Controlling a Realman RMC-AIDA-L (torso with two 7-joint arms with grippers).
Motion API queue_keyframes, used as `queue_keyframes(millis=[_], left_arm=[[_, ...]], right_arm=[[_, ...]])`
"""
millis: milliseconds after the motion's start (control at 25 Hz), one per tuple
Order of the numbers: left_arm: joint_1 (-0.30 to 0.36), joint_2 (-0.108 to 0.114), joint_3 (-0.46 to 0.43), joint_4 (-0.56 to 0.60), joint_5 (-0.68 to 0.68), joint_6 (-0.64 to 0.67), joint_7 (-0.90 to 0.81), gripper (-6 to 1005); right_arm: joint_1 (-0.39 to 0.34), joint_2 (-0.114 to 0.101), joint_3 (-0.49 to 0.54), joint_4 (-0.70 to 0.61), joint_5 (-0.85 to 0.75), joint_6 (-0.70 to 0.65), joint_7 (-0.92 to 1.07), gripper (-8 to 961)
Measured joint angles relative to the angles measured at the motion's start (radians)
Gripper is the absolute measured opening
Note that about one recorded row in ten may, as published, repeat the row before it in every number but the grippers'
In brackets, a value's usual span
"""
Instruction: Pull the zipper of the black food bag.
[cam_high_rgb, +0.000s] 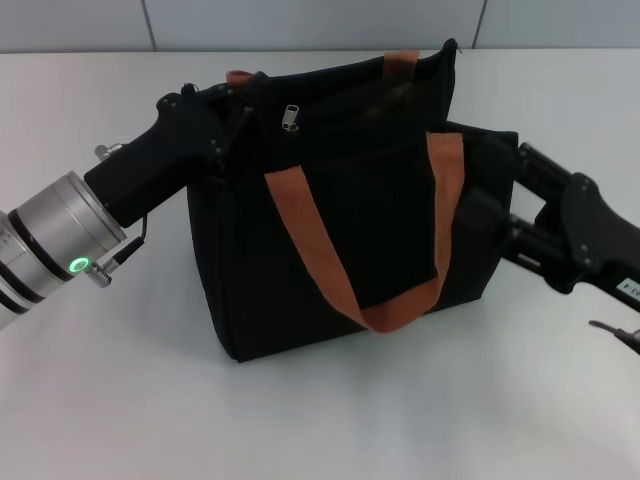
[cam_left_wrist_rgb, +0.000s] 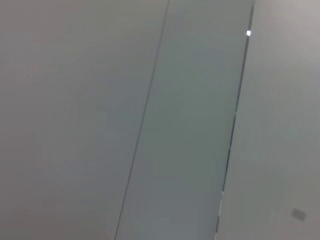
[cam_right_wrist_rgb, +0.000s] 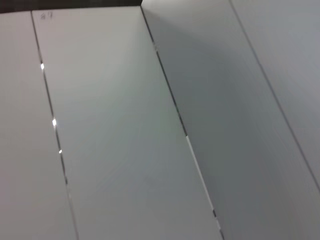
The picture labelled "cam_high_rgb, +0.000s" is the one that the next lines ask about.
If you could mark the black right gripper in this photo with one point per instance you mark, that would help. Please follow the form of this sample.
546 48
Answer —
595 245

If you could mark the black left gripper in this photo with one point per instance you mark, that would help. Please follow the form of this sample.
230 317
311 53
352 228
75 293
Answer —
165 150

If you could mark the silver zipper pull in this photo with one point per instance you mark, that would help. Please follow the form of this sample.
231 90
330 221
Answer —
291 117

